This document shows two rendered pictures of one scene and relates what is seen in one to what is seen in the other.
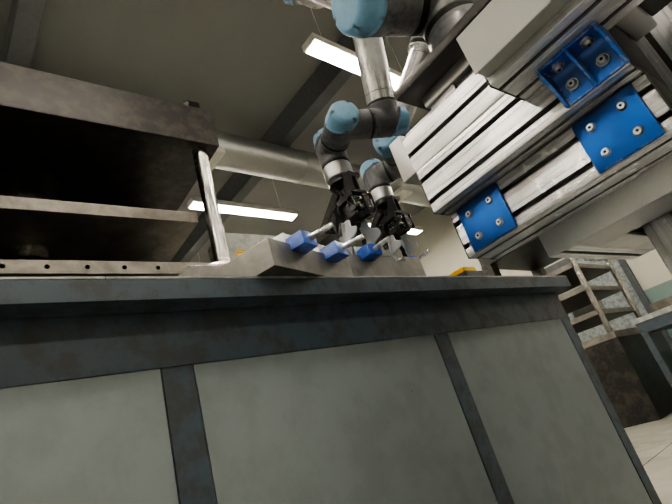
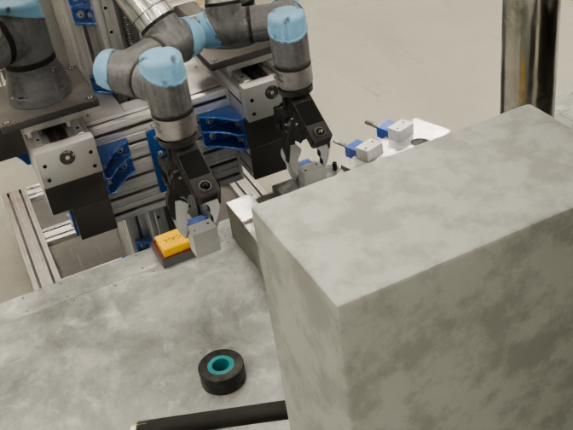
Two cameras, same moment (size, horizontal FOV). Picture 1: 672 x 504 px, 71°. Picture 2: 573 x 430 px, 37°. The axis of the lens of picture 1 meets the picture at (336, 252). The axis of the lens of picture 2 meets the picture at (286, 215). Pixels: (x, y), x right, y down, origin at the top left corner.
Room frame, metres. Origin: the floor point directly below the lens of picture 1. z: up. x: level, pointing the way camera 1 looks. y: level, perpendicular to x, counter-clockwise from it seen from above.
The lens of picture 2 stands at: (2.55, 0.49, 1.89)
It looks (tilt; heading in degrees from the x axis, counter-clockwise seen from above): 35 degrees down; 203
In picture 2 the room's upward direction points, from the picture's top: 9 degrees counter-clockwise
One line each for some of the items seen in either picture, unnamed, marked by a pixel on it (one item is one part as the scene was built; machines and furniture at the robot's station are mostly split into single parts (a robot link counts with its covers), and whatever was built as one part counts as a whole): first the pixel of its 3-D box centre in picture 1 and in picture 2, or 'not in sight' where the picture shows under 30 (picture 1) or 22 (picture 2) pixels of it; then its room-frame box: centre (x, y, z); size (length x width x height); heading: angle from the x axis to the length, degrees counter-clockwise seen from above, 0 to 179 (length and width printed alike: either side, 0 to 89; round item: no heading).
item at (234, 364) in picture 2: not in sight; (222, 371); (1.59, -0.07, 0.82); 0.08 x 0.08 x 0.04
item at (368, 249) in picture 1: (372, 250); (302, 168); (1.04, -0.08, 0.89); 0.13 x 0.05 x 0.05; 43
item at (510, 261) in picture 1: (585, 321); not in sight; (5.35, -2.36, 1.03); 1.54 x 0.94 x 2.06; 136
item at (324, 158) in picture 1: (331, 150); (288, 37); (1.06, -0.07, 1.20); 0.09 x 0.08 x 0.11; 20
